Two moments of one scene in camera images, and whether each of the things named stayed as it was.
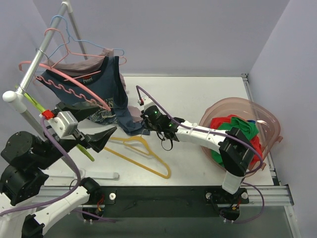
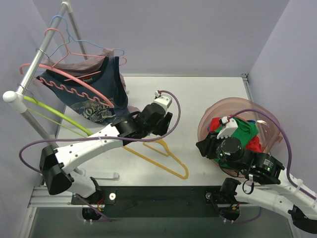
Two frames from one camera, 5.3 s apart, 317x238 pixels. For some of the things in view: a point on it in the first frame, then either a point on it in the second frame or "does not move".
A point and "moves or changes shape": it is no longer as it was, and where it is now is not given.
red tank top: (218, 121) does not move
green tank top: (249, 129) does not move
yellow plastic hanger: (140, 144) → (169, 153)
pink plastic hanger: (71, 80) moves or changes shape
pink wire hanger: (69, 51) does not move
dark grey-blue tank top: (104, 89) does not move
